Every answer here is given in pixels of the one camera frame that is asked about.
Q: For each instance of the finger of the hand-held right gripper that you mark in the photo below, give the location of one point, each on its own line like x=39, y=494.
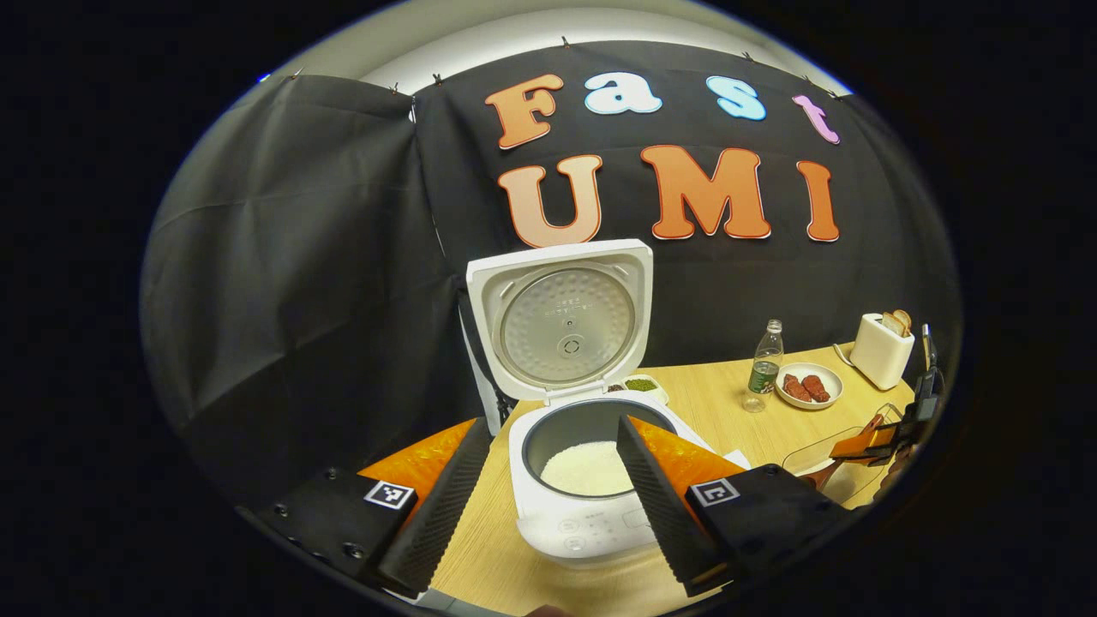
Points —
x=857, y=444

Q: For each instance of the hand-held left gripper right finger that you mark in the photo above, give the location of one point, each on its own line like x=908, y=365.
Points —
x=656, y=506

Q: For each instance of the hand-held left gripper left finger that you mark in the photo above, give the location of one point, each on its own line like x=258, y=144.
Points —
x=450, y=506

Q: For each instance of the brown wooden spoon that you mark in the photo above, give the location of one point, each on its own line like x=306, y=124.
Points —
x=827, y=471

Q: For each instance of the white rice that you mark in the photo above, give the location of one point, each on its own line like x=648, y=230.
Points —
x=583, y=470

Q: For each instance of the white rice cooker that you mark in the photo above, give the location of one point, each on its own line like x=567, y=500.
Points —
x=566, y=326

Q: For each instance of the clear plastic tray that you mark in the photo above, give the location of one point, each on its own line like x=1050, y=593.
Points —
x=806, y=454

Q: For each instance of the white toaster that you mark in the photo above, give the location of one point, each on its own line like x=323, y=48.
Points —
x=878, y=356

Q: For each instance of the red meat slice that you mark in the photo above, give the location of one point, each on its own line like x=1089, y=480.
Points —
x=817, y=389
x=796, y=389

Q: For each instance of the white round plate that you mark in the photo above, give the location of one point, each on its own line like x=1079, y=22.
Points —
x=831, y=377

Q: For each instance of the toast bread slice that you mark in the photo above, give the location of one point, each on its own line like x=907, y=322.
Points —
x=903, y=319
x=891, y=326

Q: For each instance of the white paper sheet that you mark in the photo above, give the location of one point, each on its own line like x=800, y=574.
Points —
x=735, y=460

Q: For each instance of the clear plastic water bottle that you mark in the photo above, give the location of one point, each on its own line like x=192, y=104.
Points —
x=763, y=373

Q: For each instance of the white divided bean dish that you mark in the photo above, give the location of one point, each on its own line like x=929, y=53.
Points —
x=643, y=386

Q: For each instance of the black backdrop cloth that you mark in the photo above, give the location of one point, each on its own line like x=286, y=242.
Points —
x=300, y=283

